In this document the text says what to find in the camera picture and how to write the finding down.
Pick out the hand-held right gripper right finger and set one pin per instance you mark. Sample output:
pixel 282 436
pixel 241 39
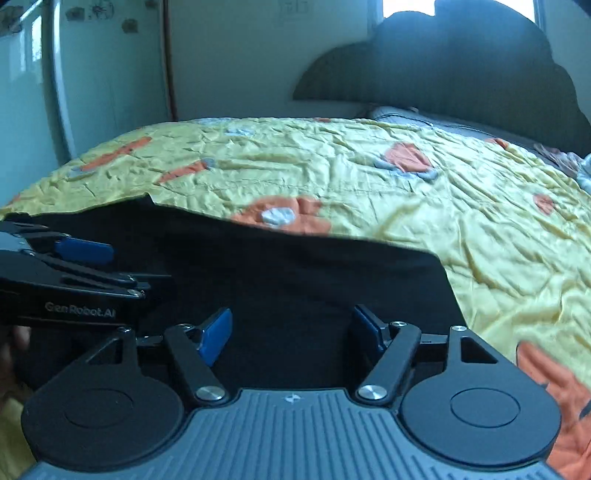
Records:
pixel 367 330

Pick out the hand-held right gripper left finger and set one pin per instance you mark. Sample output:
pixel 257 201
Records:
pixel 214 339

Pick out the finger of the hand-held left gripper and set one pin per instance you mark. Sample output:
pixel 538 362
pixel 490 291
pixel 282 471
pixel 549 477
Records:
pixel 83 251
pixel 101 279

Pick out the black pants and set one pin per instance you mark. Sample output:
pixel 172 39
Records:
pixel 286 281

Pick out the person's left hand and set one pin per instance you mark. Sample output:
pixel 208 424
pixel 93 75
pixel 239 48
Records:
pixel 16 341

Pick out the yellow floral blanket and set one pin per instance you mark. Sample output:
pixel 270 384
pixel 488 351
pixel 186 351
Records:
pixel 415 203

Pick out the glossy wardrobe door panel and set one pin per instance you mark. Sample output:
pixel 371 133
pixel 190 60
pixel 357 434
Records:
pixel 21 106

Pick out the white wardrobe door panel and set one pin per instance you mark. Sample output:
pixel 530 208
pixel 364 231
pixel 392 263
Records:
pixel 115 74

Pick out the brown wooden trim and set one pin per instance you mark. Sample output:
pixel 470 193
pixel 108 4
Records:
pixel 168 60

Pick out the grey pillow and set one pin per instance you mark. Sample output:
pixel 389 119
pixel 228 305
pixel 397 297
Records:
pixel 443 121

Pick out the crumpled light cloth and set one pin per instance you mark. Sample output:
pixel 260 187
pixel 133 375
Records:
pixel 570 164

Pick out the grey upholstered headboard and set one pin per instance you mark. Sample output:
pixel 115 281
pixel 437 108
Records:
pixel 438 64

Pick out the bright window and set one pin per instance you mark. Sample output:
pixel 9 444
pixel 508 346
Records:
pixel 406 8

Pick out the grey curved door frame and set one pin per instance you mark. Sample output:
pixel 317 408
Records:
pixel 57 83

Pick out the white wall switch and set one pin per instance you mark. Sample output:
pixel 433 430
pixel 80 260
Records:
pixel 295 6

